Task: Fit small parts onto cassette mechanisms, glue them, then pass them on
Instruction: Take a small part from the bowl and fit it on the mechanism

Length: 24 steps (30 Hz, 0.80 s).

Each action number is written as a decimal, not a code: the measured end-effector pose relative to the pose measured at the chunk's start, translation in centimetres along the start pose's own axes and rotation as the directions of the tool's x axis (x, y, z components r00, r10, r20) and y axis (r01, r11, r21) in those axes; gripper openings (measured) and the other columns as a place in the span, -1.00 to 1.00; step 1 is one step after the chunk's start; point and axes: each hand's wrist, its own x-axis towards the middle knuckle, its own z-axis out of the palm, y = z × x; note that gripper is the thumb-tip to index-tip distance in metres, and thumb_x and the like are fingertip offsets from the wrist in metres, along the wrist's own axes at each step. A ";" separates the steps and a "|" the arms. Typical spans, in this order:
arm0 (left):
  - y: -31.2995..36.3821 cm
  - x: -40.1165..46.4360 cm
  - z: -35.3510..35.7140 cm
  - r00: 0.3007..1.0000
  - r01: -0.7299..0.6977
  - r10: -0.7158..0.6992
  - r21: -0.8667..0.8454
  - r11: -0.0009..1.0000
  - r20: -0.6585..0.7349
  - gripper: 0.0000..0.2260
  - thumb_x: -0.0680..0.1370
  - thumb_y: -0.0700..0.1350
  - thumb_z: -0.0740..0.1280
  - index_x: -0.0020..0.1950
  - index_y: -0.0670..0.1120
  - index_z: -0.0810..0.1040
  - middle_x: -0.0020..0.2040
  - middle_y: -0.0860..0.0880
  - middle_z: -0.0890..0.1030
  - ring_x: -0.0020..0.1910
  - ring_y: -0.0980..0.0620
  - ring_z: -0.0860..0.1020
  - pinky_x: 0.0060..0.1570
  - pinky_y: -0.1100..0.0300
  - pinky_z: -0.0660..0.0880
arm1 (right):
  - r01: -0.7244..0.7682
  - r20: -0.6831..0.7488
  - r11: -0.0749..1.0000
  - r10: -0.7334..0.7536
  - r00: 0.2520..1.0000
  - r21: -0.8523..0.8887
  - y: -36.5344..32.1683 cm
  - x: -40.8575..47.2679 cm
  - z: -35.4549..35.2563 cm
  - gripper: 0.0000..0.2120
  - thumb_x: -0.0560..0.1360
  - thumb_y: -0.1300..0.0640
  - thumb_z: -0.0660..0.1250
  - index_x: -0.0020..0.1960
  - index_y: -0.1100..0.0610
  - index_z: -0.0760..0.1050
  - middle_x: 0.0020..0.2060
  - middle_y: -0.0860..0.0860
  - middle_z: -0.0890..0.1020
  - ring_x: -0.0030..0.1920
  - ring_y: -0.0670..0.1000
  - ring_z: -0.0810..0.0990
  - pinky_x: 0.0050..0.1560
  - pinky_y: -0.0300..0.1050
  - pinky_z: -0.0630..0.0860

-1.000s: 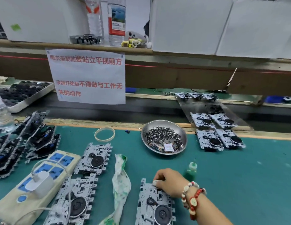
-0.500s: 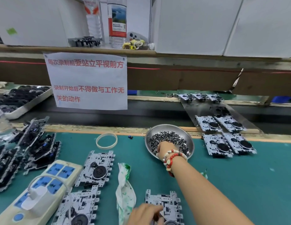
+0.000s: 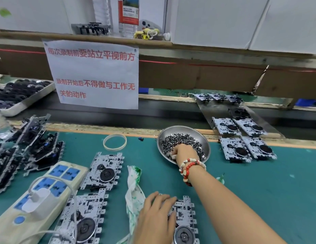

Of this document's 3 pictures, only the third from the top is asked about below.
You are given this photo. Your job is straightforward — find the person's right hand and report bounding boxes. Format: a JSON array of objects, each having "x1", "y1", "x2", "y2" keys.
[{"x1": 171, "y1": 144, "x2": 200, "y2": 163}]

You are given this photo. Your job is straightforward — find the pile of black mechanism assemblies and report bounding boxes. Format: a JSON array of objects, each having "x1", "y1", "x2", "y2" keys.
[{"x1": 0, "y1": 114, "x2": 65, "y2": 195}]

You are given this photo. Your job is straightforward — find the brown cardboard panel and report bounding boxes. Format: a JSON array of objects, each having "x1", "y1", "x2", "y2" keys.
[{"x1": 0, "y1": 48, "x2": 316, "y2": 100}]

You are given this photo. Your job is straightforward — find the white tape ring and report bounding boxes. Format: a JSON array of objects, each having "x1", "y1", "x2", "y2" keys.
[{"x1": 102, "y1": 133, "x2": 127, "y2": 151}]

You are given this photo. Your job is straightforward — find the bottle with orange label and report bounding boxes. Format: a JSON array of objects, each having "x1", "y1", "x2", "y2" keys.
[{"x1": 118, "y1": 0, "x2": 140, "y2": 39}]

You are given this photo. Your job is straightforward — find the person's right forearm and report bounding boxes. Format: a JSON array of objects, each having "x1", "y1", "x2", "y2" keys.
[{"x1": 186, "y1": 167, "x2": 288, "y2": 244}]

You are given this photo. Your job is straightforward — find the metal mechanism chassis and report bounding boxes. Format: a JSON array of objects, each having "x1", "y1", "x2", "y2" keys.
[
  {"x1": 48, "y1": 188, "x2": 109, "y2": 244},
  {"x1": 79, "y1": 152, "x2": 125, "y2": 192},
  {"x1": 168, "y1": 196, "x2": 200, "y2": 244}
]

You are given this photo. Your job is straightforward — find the clear plastic bottle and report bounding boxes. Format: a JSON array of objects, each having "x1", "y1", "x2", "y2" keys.
[
  {"x1": 92, "y1": 0, "x2": 114, "y2": 34},
  {"x1": 0, "y1": 104, "x2": 13, "y2": 141}
]

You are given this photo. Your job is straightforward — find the clear plastic sheet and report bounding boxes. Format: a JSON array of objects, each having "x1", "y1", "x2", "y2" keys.
[{"x1": 196, "y1": 96, "x2": 283, "y2": 140}]

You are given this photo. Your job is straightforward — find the finished mechanisms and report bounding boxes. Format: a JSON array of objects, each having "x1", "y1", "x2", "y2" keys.
[{"x1": 194, "y1": 92, "x2": 277, "y2": 163}]

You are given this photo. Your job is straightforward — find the white power plug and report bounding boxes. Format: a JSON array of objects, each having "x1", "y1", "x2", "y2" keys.
[{"x1": 23, "y1": 188, "x2": 57, "y2": 218}]

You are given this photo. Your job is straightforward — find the wooden shelf beam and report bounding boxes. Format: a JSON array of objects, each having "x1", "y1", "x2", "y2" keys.
[{"x1": 0, "y1": 29, "x2": 316, "y2": 61}]

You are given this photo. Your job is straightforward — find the black conveyor belt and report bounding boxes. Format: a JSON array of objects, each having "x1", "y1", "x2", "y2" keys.
[{"x1": 0, "y1": 89, "x2": 316, "y2": 141}]

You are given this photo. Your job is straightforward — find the white green-stained cloth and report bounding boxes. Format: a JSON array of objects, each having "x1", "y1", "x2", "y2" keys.
[{"x1": 117, "y1": 165, "x2": 147, "y2": 244}]

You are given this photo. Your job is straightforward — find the red cord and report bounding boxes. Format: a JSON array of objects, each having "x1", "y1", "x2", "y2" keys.
[{"x1": 0, "y1": 47, "x2": 316, "y2": 73}]

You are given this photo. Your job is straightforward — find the white plastic tray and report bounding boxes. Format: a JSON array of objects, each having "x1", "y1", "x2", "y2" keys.
[{"x1": 0, "y1": 79, "x2": 56, "y2": 117}]

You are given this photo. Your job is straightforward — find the group of black wheels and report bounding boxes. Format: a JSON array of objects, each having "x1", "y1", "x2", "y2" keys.
[{"x1": 0, "y1": 79, "x2": 53, "y2": 110}]

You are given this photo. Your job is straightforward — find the yellow plastic object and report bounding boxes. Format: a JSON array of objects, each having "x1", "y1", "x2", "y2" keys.
[{"x1": 134, "y1": 27, "x2": 161, "y2": 41}]

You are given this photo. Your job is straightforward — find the white paper sign red text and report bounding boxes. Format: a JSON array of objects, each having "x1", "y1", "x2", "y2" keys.
[{"x1": 42, "y1": 39, "x2": 140, "y2": 110}]

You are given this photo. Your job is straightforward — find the dark metal device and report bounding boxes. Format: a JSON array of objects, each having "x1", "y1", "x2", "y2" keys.
[{"x1": 71, "y1": 23, "x2": 113, "y2": 36}]

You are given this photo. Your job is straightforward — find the pile of small metal parts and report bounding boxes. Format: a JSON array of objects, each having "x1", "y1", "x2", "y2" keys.
[{"x1": 162, "y1": 133, "x2": 206, "y2": 160}]

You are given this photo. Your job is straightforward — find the red white bead bracelet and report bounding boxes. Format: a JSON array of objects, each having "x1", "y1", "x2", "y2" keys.
[{"x1": 178, "y1": 158, "x2": 207, "y2": 187}]

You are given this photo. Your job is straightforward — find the person's left hand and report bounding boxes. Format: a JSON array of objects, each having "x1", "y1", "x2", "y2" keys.
[{"x1": 133, "y1": 191, "x2": 178, "y2": 244}]

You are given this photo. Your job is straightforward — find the white blue power strip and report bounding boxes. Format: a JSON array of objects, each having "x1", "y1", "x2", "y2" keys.
[{"x1": 0, "y1": 161, "x2": 89, "y2": 244}]

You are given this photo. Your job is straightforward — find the round metal bowl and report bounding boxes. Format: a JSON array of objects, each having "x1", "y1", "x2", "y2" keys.
[{"x1": 157, "y1": 125, "x2": 211, "y2": 165}]

